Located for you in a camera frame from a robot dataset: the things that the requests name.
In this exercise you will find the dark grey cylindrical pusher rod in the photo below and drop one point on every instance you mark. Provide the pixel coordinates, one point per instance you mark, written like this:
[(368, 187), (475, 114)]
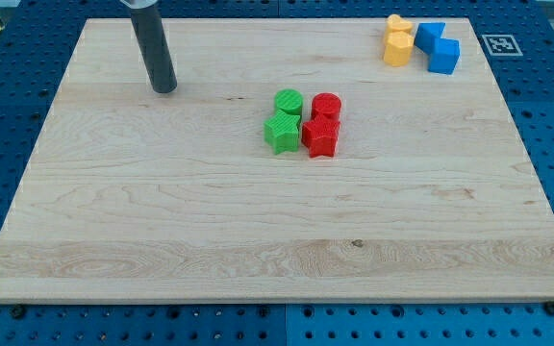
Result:
[(149, 30)]

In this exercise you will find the black bolt right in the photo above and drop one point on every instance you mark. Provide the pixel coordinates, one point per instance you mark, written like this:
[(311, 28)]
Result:
[(548, 308)]

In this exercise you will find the yellow hexagon block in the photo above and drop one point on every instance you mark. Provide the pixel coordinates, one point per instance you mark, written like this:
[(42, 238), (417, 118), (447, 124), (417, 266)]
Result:
[(398, 48)]

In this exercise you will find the yellow heart block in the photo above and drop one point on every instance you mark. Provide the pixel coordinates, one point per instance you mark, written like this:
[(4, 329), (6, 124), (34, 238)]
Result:
[(396, 23)]

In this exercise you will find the light wooden board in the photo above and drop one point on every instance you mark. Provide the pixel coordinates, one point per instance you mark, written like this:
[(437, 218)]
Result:
[(133, 197)]

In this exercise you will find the blue cube block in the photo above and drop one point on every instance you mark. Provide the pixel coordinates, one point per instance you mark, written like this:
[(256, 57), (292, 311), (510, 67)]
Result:
[(444, 55)]

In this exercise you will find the white fiducial marker tag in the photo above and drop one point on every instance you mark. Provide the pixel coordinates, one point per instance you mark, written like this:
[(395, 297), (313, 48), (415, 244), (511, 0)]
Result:
[(502, 45)]

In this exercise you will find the blue triangle block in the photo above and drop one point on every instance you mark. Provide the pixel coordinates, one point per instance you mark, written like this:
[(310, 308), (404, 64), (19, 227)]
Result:
[(426, 34)]

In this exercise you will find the green circle block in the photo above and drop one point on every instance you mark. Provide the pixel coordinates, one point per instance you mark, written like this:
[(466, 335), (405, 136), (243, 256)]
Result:
[(289, 101)]

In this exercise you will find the red circle block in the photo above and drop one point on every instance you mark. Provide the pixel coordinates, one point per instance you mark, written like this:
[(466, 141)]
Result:
[(326, 105)]

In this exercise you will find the red star block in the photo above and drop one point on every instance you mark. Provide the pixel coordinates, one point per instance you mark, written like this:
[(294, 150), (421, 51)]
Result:
[(320, 135)]

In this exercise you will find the green star block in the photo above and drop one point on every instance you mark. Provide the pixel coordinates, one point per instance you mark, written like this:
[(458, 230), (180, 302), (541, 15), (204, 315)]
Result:
[(281, 132)]

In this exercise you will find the black bolt left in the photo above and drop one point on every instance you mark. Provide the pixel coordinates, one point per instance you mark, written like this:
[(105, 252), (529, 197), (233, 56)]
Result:
[(17, 312)]

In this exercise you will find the black bolt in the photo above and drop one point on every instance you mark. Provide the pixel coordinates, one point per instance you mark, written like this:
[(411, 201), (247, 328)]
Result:
[(548, 308), (17, 312)]

